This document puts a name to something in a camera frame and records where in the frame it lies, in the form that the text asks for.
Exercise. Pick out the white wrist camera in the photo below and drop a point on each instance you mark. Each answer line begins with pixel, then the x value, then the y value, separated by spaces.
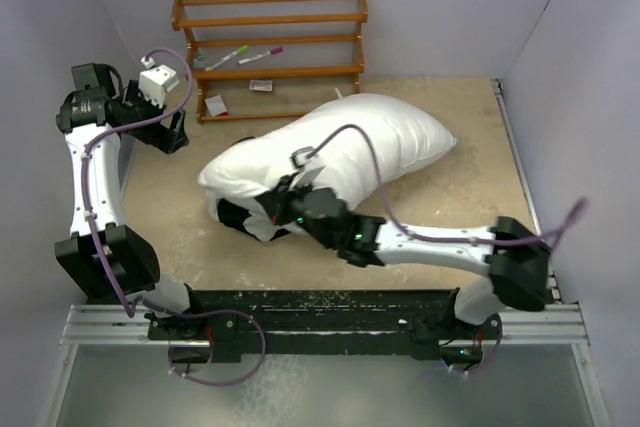
pixel 156 81
pixel 307 166

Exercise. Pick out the red white card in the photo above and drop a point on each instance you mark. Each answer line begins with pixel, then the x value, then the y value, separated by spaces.
pixel 216 106

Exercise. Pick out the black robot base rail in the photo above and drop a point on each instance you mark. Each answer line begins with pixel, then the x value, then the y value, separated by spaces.
pixel 225 325

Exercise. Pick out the green cap marker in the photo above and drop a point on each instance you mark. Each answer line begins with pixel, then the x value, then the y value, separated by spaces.
pixel 226 58

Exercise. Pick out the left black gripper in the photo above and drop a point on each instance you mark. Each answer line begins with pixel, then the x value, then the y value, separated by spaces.
pixel 166 139

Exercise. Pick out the pink cap marker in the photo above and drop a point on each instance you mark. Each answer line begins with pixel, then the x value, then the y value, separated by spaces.
pixel 256 57

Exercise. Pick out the white pillow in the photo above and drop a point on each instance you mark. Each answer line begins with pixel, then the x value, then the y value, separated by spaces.
pixel 371 137

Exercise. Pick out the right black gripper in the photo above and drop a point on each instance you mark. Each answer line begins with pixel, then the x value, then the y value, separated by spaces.
pixel 279 199

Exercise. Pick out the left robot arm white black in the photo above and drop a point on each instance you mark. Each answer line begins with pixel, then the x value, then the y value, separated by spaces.
pixel 107 259

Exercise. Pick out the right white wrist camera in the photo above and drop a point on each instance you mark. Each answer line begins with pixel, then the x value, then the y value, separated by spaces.
pixel 307 166

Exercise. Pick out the wooden shelf rack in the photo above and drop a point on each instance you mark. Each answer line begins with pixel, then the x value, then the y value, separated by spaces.
pixel 216 48

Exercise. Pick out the small red white packet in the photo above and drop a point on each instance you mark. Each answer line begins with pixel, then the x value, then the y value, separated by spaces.
pixel 261 85

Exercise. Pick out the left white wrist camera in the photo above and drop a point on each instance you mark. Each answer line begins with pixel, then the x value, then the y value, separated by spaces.
pixel 156 81

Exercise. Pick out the black white checkered pillowcase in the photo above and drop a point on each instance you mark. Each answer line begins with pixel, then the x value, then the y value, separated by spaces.
pixel 240 184

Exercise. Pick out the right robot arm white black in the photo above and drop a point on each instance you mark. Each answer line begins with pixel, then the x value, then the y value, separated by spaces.
pixel 511 263

